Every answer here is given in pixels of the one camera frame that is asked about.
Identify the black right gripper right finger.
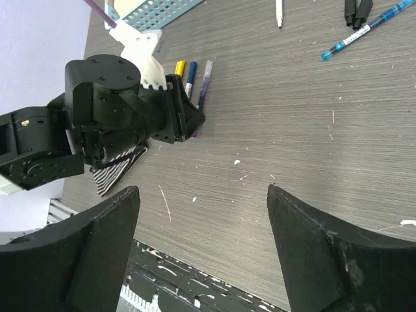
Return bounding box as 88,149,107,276
267,184,415,311

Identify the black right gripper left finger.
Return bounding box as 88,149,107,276
1,187,140,311

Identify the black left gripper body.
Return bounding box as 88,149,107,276
152,74,205,143

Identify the white pen blue end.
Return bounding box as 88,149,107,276
185,61,198,99

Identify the white pen yellow end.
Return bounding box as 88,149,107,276
175,60,186,77

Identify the purple gel pen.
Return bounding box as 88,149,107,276
191,59,215,138

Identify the cyan gel pen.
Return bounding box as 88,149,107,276
321,0,415,61

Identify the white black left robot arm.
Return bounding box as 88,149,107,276
1,55,205,196

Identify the white pen black tip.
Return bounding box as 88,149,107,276
275,0,283,29

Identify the black pen cap white end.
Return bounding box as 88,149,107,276
344,0,357,27

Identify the black white striped cloth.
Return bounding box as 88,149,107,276
90,144,148,197

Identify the blue plastic basket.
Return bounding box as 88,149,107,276
104,0,202,32

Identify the peach folded cloth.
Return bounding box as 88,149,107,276
114,0,144,17

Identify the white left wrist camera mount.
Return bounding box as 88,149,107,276
109,20,171,90

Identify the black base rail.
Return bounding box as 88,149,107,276
122,240,282,311

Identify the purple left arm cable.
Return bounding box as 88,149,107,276
83,0,118,29

